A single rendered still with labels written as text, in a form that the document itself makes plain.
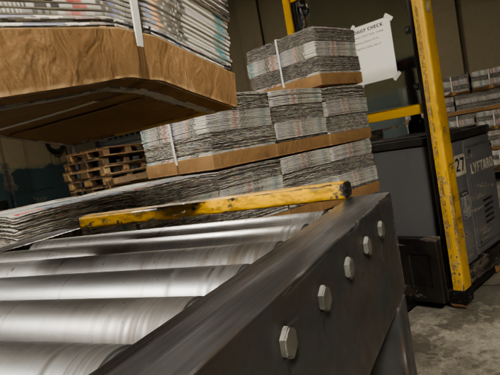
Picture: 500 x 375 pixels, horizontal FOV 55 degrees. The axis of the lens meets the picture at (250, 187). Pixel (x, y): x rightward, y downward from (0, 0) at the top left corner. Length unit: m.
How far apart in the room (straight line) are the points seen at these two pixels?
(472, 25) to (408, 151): 5.49
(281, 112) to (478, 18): 6.36
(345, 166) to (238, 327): 1.71
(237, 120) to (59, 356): 1.31
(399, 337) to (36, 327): 0.38
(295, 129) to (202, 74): 1.18
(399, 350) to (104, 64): 0.42
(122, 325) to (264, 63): 1.82
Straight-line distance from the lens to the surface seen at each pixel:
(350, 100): 2.00
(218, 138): 1.45
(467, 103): 6.13
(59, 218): 1.17
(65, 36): 0.40
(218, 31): 0.60
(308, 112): 1.78
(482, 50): 7.80
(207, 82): 0.54
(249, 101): 1.56
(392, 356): 0.59
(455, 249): 2.30
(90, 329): 0.31
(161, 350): 0.22
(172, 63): 0.50
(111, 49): 0.43
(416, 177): 2.47
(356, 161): 1.98
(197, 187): 1.38
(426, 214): 2.48
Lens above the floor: 0.88
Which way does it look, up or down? 5 degrees down
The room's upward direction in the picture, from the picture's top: 10 degrees counter-clockwise
